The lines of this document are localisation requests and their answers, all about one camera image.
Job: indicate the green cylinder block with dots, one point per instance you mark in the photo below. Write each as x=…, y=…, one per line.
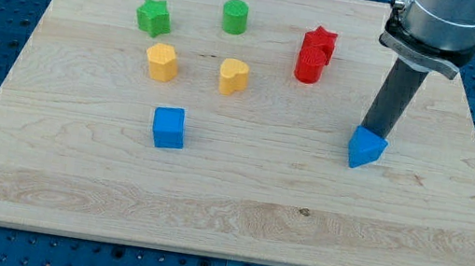
x=235, y=17

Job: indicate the blue cube block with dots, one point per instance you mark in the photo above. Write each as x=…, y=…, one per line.
x=168, y=127

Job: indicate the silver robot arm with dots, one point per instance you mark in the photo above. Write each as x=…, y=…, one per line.
x=432, y=35

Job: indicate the green star block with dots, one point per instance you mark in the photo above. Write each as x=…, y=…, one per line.
x=153, y=17

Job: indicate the red star block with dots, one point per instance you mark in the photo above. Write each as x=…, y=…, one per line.
x=323, y=39

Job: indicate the yellow pentagon block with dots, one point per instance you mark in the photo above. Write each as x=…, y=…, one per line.
x=162, y=64

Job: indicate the dark grey pointer rod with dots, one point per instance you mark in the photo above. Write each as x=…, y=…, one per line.
x=390, y=102

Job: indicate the red cylinder block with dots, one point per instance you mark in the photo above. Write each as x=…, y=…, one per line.
x=311, y=61

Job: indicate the blue triangular prism block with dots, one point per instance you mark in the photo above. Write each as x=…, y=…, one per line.
x=364, y=147

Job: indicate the yellow heart block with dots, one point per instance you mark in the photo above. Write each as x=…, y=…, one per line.
x=233, y=76

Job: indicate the light wooden board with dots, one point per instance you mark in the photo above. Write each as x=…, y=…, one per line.
x=263, y=174

